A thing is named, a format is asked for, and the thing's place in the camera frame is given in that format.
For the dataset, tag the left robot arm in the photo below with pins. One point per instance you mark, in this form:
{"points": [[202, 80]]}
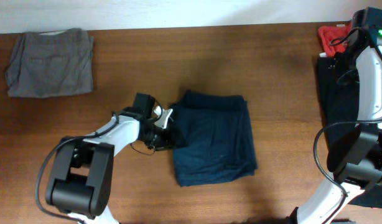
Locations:
{"points": [[79, 184]]}

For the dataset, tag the red garment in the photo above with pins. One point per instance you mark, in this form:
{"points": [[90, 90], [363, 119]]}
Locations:
{"points": [[329, 33]]}

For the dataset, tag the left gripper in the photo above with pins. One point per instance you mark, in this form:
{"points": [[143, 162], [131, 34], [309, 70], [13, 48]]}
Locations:
{"points": [[167, 140]]}

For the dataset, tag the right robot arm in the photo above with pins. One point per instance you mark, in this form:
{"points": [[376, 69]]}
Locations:
{"points": [[354, 163]]}

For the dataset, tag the black garment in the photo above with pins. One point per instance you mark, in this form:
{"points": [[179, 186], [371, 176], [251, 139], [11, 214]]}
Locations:
{"points": [[340, 103]]}

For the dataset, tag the navy blue shorts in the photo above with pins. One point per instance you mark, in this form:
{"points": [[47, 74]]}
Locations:
{"points": [[219, 138]]}

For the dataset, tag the folded grey shorts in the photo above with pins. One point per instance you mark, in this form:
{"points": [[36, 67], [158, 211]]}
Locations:
{"points": [[50, 64]]}

